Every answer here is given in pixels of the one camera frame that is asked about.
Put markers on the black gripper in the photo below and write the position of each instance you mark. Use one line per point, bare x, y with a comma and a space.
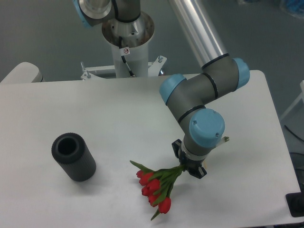
193, 163

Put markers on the red tulip bouquet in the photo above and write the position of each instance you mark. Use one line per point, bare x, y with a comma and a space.
158, 185

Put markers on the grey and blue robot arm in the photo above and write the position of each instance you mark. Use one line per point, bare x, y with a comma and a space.
186, 98

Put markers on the dark grey ribbed vase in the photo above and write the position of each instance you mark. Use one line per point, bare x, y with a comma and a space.
71, 152

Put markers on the black device at table edge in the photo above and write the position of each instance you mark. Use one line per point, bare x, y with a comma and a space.
295, 203

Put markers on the white furniture at right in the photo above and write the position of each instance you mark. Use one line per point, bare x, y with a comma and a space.
295, 105

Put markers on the white chair back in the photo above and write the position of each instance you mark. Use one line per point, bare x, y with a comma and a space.
23, 73

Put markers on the blue item in clear bag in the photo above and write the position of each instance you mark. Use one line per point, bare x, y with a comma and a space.
293, 7

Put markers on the white metal base frame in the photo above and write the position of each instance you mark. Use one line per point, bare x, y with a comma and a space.
95, 71

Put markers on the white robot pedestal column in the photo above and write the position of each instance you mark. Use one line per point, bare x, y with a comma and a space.
129, 45

